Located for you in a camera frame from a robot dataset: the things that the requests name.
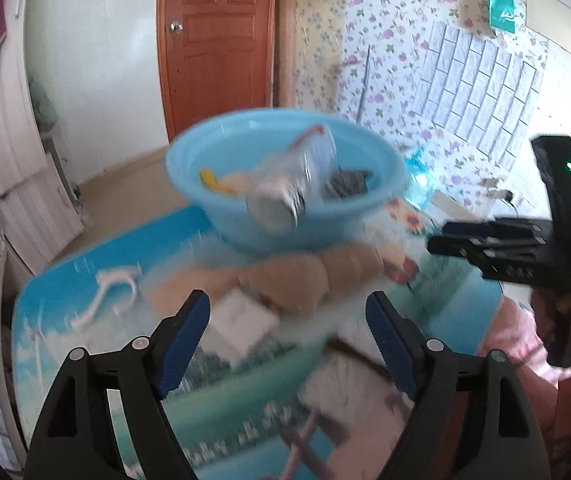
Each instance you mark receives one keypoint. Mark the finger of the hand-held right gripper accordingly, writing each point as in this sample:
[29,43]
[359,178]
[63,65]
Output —
[458,247]
[505,231]

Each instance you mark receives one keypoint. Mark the blue plastic bag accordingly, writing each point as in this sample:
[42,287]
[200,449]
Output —
[421,175]

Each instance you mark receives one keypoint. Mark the clear plastic bottle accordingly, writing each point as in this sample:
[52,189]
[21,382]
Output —
[285,185]

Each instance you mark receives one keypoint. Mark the tan plush toy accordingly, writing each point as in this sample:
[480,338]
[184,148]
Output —
[290,280]

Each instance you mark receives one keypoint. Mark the brown wooden door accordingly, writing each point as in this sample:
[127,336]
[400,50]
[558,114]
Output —
[215,45]

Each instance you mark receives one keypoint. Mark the person's pink clothing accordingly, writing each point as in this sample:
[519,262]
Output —
[515,335]

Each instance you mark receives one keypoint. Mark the metal door knob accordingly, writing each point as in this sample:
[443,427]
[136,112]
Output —
[176,27]

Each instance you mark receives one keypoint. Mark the light blue plastic basin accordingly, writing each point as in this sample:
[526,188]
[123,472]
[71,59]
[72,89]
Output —
[245,230]

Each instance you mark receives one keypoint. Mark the white plastic hanger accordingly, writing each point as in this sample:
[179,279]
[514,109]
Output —
[110,280]

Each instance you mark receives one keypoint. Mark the teal hanging bag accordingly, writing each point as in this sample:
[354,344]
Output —
[506,7]

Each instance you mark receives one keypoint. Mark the white charger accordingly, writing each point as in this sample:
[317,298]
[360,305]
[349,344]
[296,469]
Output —
[240,320]

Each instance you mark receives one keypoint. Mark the brown stick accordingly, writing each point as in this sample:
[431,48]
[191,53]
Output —
[355,355]

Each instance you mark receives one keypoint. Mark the white wooden cabinet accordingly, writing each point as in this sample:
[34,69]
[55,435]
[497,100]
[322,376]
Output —
[20,160]

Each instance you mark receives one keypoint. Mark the thin black rod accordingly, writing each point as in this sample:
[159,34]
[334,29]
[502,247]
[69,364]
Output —
[364,85]

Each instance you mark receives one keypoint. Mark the beige wall panel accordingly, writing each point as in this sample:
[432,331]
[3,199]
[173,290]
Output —
[550,15]

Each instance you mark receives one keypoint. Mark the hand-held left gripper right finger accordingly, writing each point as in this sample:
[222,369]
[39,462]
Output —
[388,340]

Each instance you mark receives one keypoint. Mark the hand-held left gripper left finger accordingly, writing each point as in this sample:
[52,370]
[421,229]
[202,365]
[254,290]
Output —
[188,340]

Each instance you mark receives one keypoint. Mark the white brick wall panel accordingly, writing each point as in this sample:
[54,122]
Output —
[480,90]

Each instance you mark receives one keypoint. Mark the white plush toy yellow hat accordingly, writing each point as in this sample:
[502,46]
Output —
[213,180]

